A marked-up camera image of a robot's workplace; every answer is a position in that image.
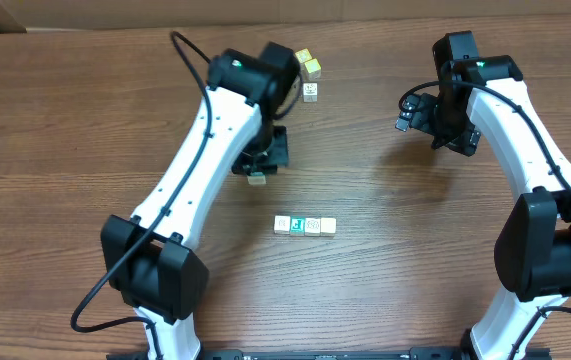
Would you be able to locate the green letter F block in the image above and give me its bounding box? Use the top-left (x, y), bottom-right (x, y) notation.
top-left (289, 217), bottom-right (306, 236)

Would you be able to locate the plain E pretzel block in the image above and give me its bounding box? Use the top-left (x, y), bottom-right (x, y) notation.
top-left (304, 217), bottom-right (321, 237)

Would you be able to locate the red Y wooden block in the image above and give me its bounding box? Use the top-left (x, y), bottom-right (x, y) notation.
top-left (320, 217), bottom-right (337, 237)

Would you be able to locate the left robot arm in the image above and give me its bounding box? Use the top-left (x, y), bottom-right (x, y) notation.
top-left (100, 42), bottom-right (300, 359)

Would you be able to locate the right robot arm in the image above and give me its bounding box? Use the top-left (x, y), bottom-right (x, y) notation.
top-left (396, 31), bottom-right (571, 360)

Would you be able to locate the blue X wooden block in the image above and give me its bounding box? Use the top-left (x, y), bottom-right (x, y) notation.
top-left (302, 82), bottom-right (318, 103)

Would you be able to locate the yellow front wooden block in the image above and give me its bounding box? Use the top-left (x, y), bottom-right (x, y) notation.
top-left (303, 58), bottom-right (321, 81)

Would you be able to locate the yellow wooden block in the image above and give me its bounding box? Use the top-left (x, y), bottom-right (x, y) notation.
top-left (303, 58), bottom-right (321, 81)
top-left (295, 48), bottom-right (313, 64)

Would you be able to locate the yellow rear wooden block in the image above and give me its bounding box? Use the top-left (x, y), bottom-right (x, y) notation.
top-left (295, 48), bottom-right (313, 64)

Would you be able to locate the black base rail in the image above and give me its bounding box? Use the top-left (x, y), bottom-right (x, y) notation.
top-left (106, 344), bottom-right (554, 360)

